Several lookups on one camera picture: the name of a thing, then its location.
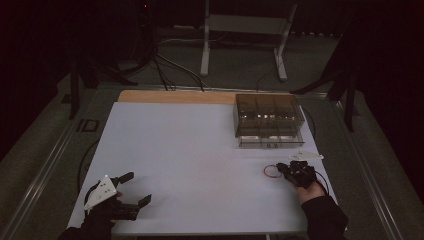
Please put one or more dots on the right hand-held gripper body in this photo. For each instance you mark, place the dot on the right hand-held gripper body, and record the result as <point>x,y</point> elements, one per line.
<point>301,173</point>

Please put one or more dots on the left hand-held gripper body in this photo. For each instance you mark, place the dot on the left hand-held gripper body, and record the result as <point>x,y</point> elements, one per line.
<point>101,193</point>

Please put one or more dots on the red rubber band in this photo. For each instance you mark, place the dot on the red rubber band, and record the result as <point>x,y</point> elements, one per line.
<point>264,171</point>

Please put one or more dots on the transparent plastic drawer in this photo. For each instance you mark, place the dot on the transparent plastic drawer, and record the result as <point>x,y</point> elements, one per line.
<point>271,142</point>

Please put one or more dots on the smoky transparent drawer box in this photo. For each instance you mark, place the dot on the smoky transparent drawer box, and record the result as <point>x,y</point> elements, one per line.
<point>266,108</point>

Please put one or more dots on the person's left hand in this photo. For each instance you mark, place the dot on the person's left hand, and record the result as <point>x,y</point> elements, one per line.
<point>100,215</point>

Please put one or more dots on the person's right hand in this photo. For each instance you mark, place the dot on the person's right hand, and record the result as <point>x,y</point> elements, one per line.
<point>311,194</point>

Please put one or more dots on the white table cover sheet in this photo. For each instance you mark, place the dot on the white table cover sheet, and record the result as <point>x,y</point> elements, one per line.
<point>200,160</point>

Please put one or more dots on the black tripod stand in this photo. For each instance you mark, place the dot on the black tripod stand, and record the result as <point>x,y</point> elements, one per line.
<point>74,90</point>
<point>349,100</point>

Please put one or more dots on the white metal stand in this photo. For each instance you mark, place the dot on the white metal stand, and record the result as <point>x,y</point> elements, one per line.
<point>245,24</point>

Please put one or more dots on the aluminium floor rail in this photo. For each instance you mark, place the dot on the aluminium floor rail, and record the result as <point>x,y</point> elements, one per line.
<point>370,180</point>
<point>43,178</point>

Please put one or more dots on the black rectangular floor frame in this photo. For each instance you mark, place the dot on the black rectangular floor frame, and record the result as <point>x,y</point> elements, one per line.
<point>81,125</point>

